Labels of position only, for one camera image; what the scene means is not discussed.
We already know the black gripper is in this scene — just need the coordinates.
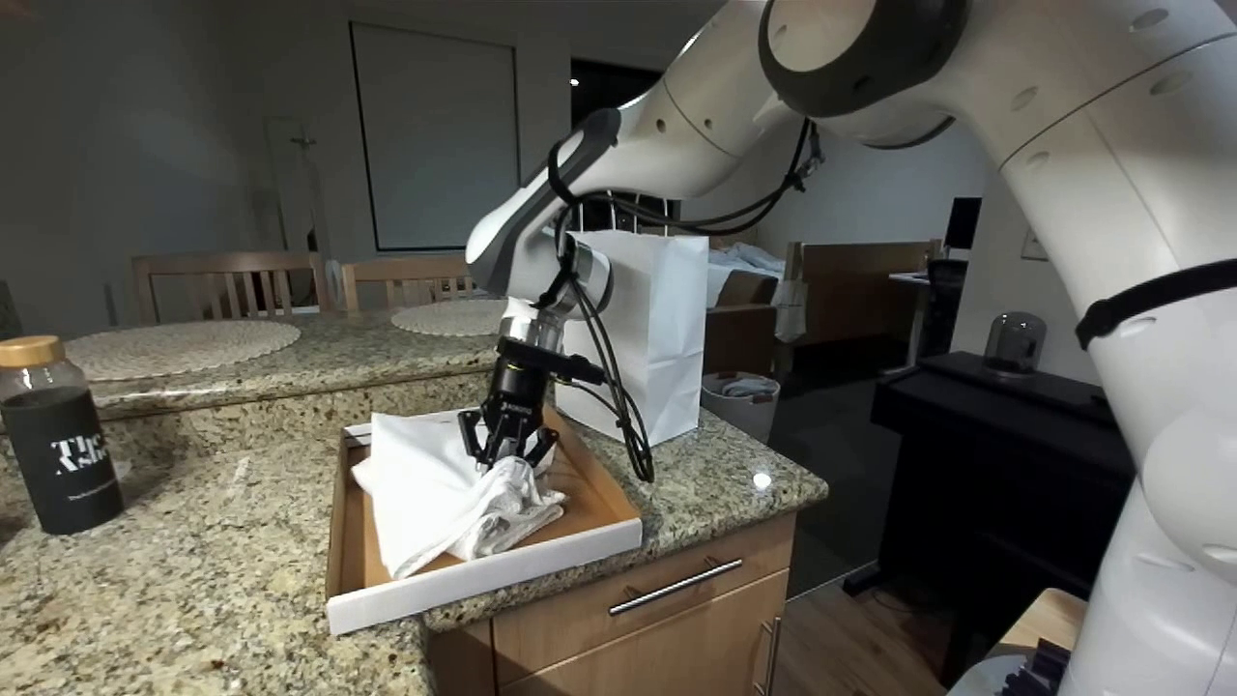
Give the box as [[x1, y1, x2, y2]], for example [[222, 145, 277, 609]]
[[452, 357, 566, 477]]

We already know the white dotted cloth towel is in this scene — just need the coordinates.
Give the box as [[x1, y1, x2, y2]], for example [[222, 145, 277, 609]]
[[347, 408, 544, 580]]

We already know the white paper bag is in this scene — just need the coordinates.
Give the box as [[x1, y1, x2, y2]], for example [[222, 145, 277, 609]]
[[553, 226, 716, 454]]

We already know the shallow cardboard box tray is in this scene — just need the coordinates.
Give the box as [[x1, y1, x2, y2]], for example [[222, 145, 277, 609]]
[[321, 402, 644, 643]]

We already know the round woven placemat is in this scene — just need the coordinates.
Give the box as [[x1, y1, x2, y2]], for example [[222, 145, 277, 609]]
[[388, 293, 515, 346], [61, 319, 307, 387]]

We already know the wooden slat-back chair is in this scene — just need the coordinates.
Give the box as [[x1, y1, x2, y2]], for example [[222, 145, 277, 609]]
[[334, 252, 490, 319], [128, 249, 334, 328]]

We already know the wooden drawer cabinet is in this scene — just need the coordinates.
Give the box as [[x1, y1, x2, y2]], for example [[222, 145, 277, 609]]
[[420, 512, 799, 696]]

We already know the white trash bin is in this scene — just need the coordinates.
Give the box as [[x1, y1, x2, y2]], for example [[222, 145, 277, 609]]
[[698, 369, 786, 444]]

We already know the cardboard box with papers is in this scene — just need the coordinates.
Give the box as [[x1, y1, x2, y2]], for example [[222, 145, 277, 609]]
[[704, 241, 791, 378]]

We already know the thin coat stand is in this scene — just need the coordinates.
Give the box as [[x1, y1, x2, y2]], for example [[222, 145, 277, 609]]
[[281, 121, 330, 257]]

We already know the brown wooden desk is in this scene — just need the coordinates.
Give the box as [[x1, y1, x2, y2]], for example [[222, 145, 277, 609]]
[[786, 237, 943, 348]]

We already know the black jar with wooden lid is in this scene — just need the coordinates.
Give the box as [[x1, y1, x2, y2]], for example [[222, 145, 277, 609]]
[[0, 332, 128, 537]]

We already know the black office chair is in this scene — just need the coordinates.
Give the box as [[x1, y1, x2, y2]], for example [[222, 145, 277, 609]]
[[916, 257, 972, 369]]

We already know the black piano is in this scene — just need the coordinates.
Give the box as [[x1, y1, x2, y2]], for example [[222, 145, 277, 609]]
[[870, 348, 1139, 651]]

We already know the black monitor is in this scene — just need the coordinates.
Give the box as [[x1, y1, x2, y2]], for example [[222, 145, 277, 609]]
[[943, 194, 986, 257]]

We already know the grey kettle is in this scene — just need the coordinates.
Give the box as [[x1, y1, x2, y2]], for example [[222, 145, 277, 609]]
[[983, 306, 1053, 370]]

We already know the light wooden board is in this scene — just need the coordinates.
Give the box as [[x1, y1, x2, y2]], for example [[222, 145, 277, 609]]
[[995, 584, 1093, 659]]

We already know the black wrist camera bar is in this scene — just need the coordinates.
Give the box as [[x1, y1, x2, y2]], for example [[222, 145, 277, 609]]
[[490, 332, 612, 387]]

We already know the metal drawer handle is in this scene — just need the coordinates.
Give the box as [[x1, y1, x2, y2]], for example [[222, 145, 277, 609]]
[[604, 552, 751, 622]]

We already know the large white wall board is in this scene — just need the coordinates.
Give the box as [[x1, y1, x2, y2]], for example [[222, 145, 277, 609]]
[[347, 20, 527, 257]]

